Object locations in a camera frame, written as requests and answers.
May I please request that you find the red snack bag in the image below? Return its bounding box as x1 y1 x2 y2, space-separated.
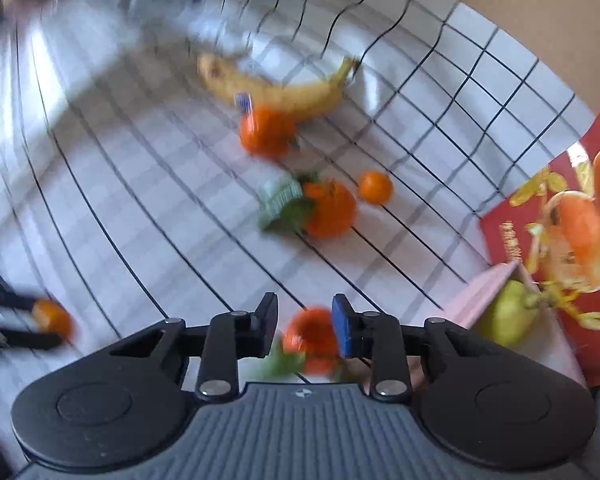
480 94 600 387

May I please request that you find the large spotted banana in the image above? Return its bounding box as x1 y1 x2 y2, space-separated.
197 54 360 120

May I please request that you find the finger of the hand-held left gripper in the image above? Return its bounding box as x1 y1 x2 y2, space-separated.
0 324 66 359
0 262 46 314

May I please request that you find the pink cardboard box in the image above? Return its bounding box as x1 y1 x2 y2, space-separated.
442 260 589 389

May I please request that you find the black-grid white tablecloth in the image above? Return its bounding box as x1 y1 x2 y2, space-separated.
0 0 597 461

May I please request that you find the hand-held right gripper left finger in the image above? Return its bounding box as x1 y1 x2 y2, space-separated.
110 291 280 402

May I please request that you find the mandarin orange with leaves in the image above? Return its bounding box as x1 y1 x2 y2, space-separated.
257 172 357 240
260 306 349 381

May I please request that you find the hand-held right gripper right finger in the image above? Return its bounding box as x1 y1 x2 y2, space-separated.
331 293 501 402

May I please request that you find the small mandarin orange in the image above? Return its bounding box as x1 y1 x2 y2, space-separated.
357 170 395 206

